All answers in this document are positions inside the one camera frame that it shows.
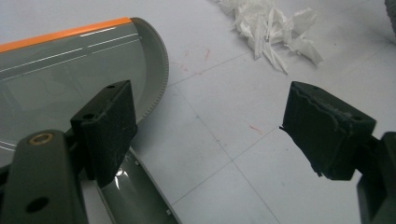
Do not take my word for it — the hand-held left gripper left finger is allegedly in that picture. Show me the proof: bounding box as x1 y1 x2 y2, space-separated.
70 79 139 189

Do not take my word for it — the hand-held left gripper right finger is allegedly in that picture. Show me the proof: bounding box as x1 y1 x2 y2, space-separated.
279 81 377 182

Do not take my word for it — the pile of white paper scraps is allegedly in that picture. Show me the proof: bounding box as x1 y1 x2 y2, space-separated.
214 0 325 76

